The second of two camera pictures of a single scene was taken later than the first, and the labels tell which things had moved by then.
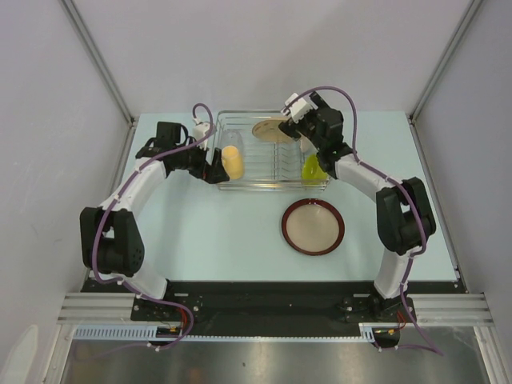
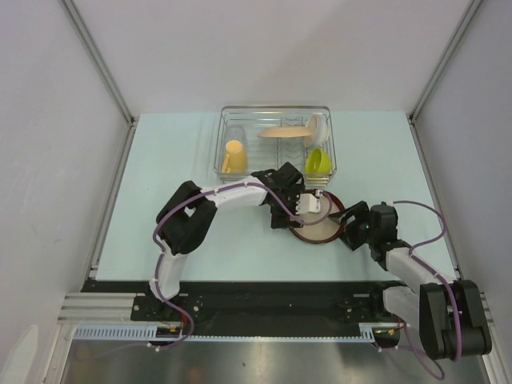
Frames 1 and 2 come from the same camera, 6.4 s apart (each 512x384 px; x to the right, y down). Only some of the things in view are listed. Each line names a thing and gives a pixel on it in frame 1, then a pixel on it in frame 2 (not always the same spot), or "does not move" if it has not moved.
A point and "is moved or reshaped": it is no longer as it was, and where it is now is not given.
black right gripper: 289,128 → 361,212
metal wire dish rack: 259,156 does not move
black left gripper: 216,174 → 279,220
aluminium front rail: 99,309 does not move
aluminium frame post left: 103,71 does not move
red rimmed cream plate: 313,226 is moved or reshaped
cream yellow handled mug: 233,162 is moved or reshaped
